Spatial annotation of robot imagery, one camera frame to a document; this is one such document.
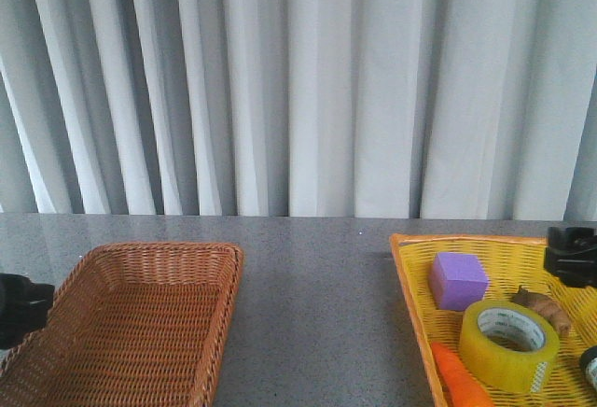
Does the purple foam cube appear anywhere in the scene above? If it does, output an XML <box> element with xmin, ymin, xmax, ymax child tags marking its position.
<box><xmin>428</xmin><ymin>252</ymin><xmax>490</xmax><ymax>312</ymax></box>

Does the yellow packing tape roll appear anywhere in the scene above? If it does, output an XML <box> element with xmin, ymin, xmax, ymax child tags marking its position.
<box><xmin>458</xmin><ymin>300</ymin><xmax>560</xmax><ymax>394</ymax></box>

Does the brown wicker basket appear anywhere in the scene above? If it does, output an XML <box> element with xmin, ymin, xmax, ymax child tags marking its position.
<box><xmin>1</xmin><ymin>242</ymin><xmax>243</xmax><ymax>406</ymax></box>

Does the yellow plastic basket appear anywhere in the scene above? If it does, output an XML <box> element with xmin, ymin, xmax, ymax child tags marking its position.
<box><xmin>390</xmin><ymin>233</ymin><xmax>596</xmax><ymax>406</ymax></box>

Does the small dark bottle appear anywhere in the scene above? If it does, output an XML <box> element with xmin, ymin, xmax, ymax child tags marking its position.
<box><xmin>578</xmin><ymin>345</ymin><xmax>597</xmax><ymax>390</ymax></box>

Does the white pleated curtain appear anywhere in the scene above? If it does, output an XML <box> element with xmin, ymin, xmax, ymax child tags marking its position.
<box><xmin>1</xmin><ymin>0</ymin><xmax>596</xmax><ymax>221</ymax></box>

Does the orange toy carrot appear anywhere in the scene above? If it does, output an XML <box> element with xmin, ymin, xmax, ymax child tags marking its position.
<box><xmin>430</xmin><ymin>342</ymin><xmax>493</xmax><ymax>407</ymax></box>

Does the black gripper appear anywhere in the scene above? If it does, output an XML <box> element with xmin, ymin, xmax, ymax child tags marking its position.
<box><xmin>1</xmin><ymin>273</ymin><xmax>55</xmax><ymax>350</ymax></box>
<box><xmin>543</xmin><ymin>227</ymin><xmax>596</xmax><ymax>288</ymax></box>

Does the brown ginger root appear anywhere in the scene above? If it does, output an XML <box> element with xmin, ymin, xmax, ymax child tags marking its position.
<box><xmin>510</xmin><ymin>286</ymin><xmax>572</xmax><ymax>338</ymax></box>

